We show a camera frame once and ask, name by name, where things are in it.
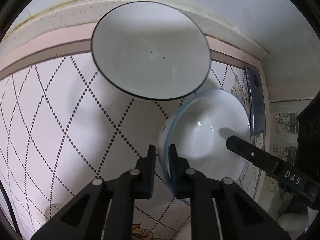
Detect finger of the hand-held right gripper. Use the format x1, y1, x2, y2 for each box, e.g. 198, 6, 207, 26
295, 99, 320, 180
225, 135, 280, 178

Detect white bowl with blue pattern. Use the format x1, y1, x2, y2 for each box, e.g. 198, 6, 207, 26
158, 89, 251, 203

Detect white bowl with dark rim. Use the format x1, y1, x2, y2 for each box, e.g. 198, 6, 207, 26
90, 1, 211, 101

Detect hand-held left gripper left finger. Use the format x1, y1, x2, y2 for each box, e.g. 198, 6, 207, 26
31, 144, 157, 240

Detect diamond patterned table mat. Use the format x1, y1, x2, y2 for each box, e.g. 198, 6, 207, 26
0, 36, 269, 240

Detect blue smartphone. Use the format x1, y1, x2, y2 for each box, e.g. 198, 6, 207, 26
245, 66, 266, 135

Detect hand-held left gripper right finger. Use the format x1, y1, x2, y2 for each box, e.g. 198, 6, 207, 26
168, 144, 292, 240

